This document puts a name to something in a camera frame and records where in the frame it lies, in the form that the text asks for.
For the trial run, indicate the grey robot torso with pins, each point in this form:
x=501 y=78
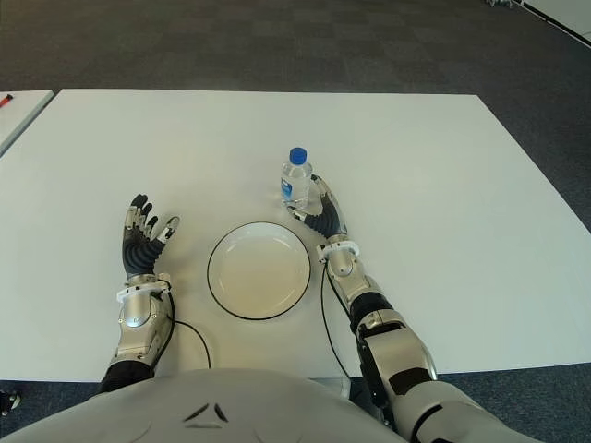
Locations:
x=208 y=406

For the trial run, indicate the clear water bottle blue cap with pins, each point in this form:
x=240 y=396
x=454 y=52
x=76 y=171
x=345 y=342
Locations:
x=295 y=177

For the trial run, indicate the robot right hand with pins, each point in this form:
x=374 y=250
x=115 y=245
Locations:
x=330 y=217

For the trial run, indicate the grey chair base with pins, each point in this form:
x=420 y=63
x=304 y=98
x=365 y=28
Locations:
x=498 y=3

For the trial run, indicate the black caster wheel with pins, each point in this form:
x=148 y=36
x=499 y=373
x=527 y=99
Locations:
x=8 y=400

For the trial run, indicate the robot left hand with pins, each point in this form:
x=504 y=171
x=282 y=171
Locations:
x=137 y=251

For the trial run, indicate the white panel with black edge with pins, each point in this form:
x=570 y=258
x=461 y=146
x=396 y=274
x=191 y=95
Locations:
x=565 y=18

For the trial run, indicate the red marker pen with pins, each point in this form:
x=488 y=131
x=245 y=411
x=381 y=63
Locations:
x=5 y=99

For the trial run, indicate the white side table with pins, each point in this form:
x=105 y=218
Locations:
x=18 y=120

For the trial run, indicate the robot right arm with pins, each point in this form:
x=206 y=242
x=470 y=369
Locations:
x=341 y=263

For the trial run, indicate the white plate black rim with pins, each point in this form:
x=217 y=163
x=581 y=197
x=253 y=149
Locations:
x=258 y=272

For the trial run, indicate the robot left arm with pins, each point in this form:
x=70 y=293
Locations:
x=136 y=309

